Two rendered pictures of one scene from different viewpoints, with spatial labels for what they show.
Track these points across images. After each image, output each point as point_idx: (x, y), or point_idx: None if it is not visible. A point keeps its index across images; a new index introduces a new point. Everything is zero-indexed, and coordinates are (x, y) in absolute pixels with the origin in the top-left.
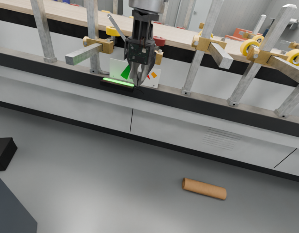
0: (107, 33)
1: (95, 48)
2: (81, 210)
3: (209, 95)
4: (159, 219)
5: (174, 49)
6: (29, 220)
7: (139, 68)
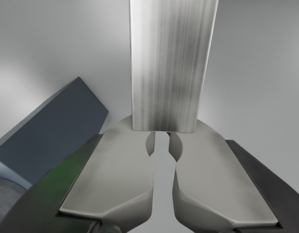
0: None
1: None
2: (113, 56)
3: None
4: (213, 45)
5: None
6: (74, 90)
7: (151, 76)
